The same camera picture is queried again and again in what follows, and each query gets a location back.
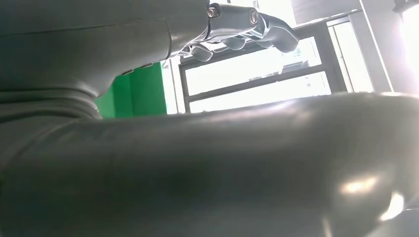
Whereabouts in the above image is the green partition panel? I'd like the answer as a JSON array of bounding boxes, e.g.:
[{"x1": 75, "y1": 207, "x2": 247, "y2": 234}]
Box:
[{"x1": 95, "y1": 62, "x2": 168, "y2": 119}]

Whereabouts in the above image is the ribbed grey left arm sleeve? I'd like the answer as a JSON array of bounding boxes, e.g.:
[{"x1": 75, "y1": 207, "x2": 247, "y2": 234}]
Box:
[{"x1": 0, "y1": 91, "x2": 103, "y2": 122}]

